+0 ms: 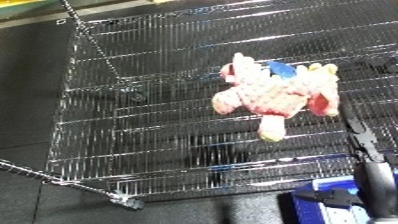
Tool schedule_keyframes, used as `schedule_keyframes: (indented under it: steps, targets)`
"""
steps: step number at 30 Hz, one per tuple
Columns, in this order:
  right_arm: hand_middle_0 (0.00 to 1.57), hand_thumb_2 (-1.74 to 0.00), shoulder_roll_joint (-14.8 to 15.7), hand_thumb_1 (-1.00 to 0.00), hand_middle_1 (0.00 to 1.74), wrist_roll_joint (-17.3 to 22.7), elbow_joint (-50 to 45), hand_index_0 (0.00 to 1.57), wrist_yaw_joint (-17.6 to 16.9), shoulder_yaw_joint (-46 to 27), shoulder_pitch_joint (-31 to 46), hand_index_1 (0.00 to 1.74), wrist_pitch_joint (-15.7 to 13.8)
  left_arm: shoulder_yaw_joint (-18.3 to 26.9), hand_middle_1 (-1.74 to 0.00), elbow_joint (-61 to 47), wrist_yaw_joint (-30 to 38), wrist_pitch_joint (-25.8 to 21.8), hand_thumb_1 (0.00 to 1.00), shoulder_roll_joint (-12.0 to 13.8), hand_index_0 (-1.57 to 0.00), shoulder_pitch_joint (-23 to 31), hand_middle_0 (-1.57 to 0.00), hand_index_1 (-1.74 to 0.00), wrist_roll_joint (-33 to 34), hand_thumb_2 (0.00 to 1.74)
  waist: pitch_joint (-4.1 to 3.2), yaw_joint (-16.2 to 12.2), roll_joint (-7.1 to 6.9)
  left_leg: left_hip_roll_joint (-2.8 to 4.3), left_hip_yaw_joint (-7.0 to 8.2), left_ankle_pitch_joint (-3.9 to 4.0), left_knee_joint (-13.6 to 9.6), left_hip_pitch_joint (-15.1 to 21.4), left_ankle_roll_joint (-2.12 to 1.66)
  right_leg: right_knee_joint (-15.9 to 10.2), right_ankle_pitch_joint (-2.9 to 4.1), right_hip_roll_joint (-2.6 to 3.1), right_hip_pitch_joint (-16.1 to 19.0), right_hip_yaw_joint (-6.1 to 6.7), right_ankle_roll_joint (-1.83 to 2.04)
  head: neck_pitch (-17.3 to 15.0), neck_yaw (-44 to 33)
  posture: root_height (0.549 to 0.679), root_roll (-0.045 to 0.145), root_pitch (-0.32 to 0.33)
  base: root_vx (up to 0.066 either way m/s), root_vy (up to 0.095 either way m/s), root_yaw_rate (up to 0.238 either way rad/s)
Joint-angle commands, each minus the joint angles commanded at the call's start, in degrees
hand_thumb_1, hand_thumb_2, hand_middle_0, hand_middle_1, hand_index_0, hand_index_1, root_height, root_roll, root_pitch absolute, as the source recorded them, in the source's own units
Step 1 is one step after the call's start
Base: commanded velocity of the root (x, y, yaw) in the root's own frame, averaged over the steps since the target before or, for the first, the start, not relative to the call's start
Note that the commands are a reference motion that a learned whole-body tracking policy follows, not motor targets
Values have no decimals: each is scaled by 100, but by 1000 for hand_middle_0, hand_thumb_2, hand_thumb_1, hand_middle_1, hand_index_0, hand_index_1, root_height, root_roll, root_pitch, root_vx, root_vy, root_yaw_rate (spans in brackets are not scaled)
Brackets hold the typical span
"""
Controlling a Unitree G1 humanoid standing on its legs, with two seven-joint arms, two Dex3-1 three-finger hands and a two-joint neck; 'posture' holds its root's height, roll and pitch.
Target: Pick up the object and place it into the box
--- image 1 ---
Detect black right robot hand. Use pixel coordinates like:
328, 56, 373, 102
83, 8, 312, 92
293, 95, 398, 218

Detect pink knitted plush toy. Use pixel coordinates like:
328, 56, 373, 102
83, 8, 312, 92
209, 52, 343, 143

